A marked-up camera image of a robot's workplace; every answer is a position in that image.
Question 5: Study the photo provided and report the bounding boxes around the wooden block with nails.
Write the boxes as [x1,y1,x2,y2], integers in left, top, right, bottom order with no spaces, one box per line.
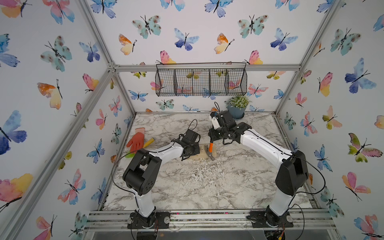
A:
[187,144,217,160]

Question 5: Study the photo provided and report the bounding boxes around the orange black claw hammer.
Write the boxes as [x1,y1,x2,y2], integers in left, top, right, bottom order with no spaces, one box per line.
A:
[205,141,215,161]

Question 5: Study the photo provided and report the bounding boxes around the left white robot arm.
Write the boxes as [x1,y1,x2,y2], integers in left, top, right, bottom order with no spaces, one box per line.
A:
[123,130,201,218]

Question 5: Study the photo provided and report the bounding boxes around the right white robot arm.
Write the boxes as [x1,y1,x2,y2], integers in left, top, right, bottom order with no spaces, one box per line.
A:
[209,111,309,218]

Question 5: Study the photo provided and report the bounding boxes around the potted green plant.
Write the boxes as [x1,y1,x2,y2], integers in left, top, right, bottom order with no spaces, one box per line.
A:
[226,96,250,119]

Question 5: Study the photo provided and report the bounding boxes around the red work glove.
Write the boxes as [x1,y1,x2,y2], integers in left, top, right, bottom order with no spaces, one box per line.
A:
[126,128,145,154]

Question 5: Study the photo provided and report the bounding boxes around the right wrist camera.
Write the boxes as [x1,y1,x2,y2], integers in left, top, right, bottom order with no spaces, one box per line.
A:
[210,116,221,130]

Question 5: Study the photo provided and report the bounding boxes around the black wire wall basket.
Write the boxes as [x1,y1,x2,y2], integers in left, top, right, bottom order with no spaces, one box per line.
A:
[152,62,248,98]

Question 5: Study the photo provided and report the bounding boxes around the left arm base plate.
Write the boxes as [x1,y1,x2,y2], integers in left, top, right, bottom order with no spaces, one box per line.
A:
[128,211,171,229]

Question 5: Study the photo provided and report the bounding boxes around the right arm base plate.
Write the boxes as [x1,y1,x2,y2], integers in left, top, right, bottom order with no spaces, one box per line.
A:
[246,210,294,228]

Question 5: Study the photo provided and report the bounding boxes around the aluminium front rail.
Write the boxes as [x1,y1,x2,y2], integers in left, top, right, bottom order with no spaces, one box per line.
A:
[85,209,336,232]

